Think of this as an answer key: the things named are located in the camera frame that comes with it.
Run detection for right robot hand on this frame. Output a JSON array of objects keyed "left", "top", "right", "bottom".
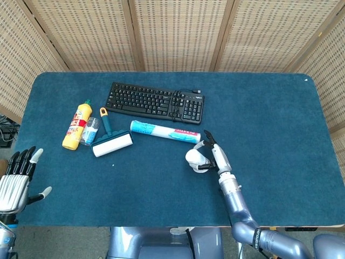
[{"left": 193, "top": 129, "right": 233, "bottom": 175}]

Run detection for black computer keyboard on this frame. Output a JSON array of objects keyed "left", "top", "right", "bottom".
[{"left": 105, "top": 82, "right": 205, "bottom": 125}]

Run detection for woven folding screen panel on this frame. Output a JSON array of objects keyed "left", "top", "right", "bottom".
[
  {"left": 121, "top": 0, "right": 235, "bottom": 72},
  {"left": 24, "top": 0, "right": 143, "bottom": 72},
  {"left": 0, "top": 0, "right": 70, "bottom": 125},
  {"left": 210, "top": 0, "right": 345, "bottom": 73},
  {"left": 293, "top": 8, "right": 345, "bottom": 162}
]

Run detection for blue table mat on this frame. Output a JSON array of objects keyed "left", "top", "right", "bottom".
[{"left": 15, "top": 71, "right": 345, "bottom": 228}]

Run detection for plastic wrap roll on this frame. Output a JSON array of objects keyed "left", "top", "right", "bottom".
[{"left": 130, "top": 120, "right": 202, "bottom": 146}]

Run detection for teal lint roller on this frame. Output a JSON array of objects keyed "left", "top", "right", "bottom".
[{"left": 91, "top": 107, "right": 134, "bottom": 158}]

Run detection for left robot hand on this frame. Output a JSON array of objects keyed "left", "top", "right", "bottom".
[{"left": 0, "top": 146, "right": 53, "bottom": 215}]

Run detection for black floor cables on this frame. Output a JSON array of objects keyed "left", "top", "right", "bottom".
[{"left": 0, "top": 114, "right": 20, "bottom": 148}]

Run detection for black torso strap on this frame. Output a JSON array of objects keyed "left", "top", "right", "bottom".
[{"left": 185, "top": 228, "right": 195, "bottom": 259}]

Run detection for blue-grey robot torso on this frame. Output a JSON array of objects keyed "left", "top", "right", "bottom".
[{"left": 107, "top": 226, "right": 224, "bottom": 259}]

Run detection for yellow plastic bottle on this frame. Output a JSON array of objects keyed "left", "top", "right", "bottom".
[{"left": 61, "top": 99, "right": 93, "bottom": 151}]

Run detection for clear plastic jar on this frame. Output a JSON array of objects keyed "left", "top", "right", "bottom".
[{"left": 80, "top": 117, "right": 101, "bottom": 146}]

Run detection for black keyboard cable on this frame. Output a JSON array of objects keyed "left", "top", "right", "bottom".
[{"left": 168, "top": 88, "right": 202, "bottom": 122}]

